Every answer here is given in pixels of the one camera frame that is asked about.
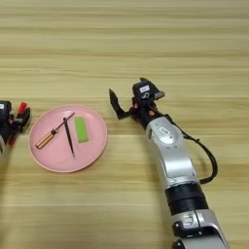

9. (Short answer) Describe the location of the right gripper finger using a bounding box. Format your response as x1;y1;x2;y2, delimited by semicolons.
109;88;125;120
152;90;165;101

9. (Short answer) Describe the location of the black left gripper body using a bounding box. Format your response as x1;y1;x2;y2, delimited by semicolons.
0;118;23;139

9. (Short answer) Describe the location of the wooden handle screwdriver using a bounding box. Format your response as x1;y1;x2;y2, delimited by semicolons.
35;112;76;150

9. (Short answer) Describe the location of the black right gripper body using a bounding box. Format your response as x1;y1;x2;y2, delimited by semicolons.
118;98;164;129

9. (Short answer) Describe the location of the red marker pen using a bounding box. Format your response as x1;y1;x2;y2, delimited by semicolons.
7;101;29;146

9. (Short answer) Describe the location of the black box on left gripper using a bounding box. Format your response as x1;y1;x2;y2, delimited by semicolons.
0;100;13;122

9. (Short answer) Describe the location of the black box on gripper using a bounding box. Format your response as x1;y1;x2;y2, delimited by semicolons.
0;100;13;122
131;77;160;102

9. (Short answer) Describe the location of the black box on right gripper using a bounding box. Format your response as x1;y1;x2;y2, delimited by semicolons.
131;77;160;102

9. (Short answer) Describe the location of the green rectangular eraser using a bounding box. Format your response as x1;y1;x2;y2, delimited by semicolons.
73;116;89;144

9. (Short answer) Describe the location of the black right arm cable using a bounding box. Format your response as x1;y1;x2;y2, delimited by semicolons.
163;113;219;185

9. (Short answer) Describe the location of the pink round plate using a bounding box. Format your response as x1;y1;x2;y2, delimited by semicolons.
28;104;108;173

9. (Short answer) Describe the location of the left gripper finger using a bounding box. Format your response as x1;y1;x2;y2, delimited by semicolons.
18;106;32;130

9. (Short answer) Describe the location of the black pen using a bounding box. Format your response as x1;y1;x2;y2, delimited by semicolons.
62;117;76;159

